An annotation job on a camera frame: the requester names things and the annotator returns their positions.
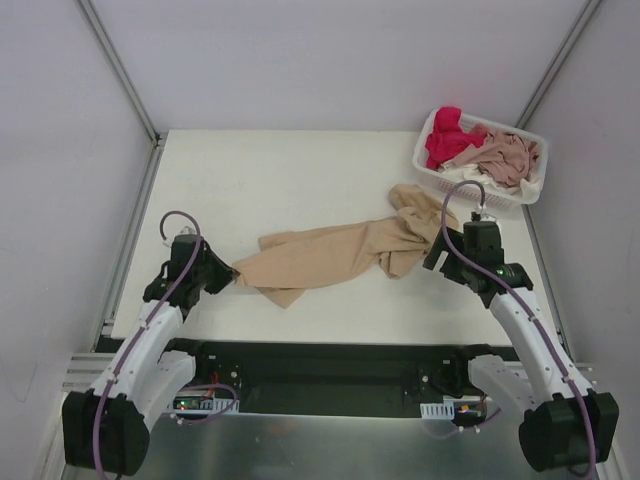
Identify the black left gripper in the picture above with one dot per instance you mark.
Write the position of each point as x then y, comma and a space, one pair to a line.
214, 272

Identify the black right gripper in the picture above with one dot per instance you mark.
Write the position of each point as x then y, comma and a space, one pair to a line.
451, 265

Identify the beige t shirt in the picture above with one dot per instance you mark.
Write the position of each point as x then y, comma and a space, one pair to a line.
290, 263

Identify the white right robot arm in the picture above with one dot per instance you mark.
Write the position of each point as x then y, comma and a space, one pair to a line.
563, 421

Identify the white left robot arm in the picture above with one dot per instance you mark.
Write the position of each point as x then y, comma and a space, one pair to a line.
107, 427

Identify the white plastic laundry basket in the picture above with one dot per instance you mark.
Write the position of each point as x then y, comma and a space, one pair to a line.
438, 180

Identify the cream white shirt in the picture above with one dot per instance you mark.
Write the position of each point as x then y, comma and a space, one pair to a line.
524, 189

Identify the dusty pink shirt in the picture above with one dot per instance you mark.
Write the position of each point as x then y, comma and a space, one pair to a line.
505, 156

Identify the pink red shirt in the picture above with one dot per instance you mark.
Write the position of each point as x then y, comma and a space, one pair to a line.
447, 139

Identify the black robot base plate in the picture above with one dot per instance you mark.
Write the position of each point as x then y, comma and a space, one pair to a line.
351, 380

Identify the left aluminium frame post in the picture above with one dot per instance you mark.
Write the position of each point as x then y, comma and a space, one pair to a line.
98, 29

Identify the aluminium frame post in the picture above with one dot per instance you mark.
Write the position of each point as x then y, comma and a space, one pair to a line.
587, 13
98, 29

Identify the white slotted cable duct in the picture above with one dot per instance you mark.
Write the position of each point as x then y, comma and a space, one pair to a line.
193, 405

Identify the right white cable duct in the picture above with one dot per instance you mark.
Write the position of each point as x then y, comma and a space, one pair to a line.
444, 411

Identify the aluminium front rail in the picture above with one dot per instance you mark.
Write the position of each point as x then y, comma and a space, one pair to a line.
86, 367

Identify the right aluminium frame post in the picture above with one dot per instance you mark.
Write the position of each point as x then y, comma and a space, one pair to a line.
587, 13

